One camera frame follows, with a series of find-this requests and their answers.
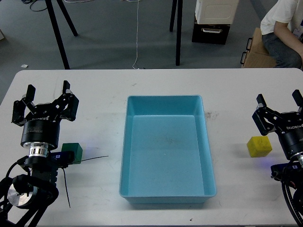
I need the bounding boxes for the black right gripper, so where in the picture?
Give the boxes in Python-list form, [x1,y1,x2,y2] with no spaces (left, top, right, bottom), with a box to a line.
[252,89,303,160]

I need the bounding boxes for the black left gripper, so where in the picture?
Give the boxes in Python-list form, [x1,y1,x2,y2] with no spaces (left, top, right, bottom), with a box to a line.
[11,80,79,149]

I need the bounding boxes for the green block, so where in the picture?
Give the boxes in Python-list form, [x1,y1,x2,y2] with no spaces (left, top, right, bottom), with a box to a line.
[61,143,83,165]

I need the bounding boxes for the yellow block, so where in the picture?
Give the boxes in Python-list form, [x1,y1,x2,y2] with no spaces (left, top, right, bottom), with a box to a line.
[247,136,272,157]

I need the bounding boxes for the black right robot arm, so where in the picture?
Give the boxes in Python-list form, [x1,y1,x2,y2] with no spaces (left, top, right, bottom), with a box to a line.
[252,89,303,227]

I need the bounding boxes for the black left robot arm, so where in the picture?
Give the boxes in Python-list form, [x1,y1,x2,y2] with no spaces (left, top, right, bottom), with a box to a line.
[0,80,83,227]

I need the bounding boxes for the cream white appliance box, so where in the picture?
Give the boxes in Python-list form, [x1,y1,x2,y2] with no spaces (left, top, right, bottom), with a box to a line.
[195,0,239,25]

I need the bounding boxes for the seated person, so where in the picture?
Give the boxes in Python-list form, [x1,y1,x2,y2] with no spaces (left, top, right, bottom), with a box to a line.
[260,0,303,69]

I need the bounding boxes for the black tripod left legs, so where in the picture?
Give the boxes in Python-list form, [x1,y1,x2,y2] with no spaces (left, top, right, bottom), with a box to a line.
[45,0,79,70]

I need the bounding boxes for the black tripod legs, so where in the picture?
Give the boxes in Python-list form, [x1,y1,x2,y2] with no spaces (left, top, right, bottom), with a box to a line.
[169,0,183,66]
[45,0,79,70]

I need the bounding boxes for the blue plastic bin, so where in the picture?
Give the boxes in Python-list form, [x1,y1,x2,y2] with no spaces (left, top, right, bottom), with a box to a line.
[119,95,217,204]

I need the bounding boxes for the black tripod right legs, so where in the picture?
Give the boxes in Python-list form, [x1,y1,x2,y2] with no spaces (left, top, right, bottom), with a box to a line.
[169,0,183,66]

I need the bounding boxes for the cardboard box with handles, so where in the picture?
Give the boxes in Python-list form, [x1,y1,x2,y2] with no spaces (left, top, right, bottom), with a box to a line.
[240,27,276,68]

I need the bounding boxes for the black crate with handle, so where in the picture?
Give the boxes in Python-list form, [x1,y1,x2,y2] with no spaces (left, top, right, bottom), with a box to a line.
[192,19,231,45]

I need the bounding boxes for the black cable on floor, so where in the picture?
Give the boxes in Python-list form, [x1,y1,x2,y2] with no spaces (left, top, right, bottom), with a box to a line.
[22,0,48,12]

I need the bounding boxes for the white cable on floor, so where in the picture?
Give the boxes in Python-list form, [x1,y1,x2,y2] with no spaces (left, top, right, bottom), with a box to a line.
[63,0,146,70]

